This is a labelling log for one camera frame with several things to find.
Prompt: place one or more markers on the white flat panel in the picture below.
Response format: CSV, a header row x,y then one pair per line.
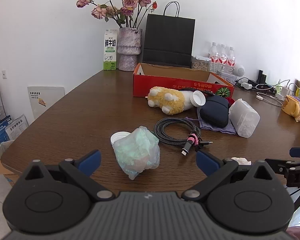
x,y
46,101

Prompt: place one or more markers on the navy blue zip case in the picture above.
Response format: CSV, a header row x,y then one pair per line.
x,y
215,111

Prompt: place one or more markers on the dried rose bouquet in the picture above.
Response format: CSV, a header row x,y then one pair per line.
x,y
126,3

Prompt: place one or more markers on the white round charging puck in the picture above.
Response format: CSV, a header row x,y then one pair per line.
x,y
259,97

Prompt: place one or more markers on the white wall socket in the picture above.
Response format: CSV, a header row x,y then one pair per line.
x,y
4,74

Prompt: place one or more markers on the purple white vase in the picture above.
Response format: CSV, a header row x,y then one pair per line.
x,y
128,47

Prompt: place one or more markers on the translucent plastic container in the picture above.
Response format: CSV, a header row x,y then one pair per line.
x,y
245,120

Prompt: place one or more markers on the yellow mug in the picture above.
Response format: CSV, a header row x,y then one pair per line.
x,y
290,105

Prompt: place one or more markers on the black upright device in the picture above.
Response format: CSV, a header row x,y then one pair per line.
x,y
261,77

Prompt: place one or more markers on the crumpled white tissue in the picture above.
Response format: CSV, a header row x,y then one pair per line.
x,y
241,160

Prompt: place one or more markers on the white bottle cap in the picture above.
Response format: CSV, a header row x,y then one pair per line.
x,y
199,98
117,137

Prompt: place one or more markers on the white round robot speaker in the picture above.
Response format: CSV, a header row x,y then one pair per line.
x,y
239,70

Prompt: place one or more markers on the white charger plug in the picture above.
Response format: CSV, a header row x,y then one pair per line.
x,y
246,85
281,95

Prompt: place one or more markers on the green white milk carton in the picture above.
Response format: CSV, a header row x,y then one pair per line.
x,y
110,50

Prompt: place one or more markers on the red cardboard box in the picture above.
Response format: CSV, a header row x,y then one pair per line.
x,y
175,85

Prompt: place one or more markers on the clear seed container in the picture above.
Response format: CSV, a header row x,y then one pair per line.
x,y
201,63

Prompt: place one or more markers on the yellow white plush toy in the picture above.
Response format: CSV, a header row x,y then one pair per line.
x,y
168,100

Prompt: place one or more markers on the white printed tin box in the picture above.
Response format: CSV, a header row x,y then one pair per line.
x,y
228,75

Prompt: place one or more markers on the blue white cardboard carton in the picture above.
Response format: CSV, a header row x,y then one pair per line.
x,y
7,130

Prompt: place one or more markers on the black paper bag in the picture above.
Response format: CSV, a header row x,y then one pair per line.
x,y
168,40

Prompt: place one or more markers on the purple knit cloth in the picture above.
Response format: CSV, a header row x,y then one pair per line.
x,y
215,129

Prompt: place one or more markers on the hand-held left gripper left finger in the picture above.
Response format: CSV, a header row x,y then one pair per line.
x,y
90,161

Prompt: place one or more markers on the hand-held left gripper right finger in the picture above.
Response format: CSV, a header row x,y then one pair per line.
x,y
207,162

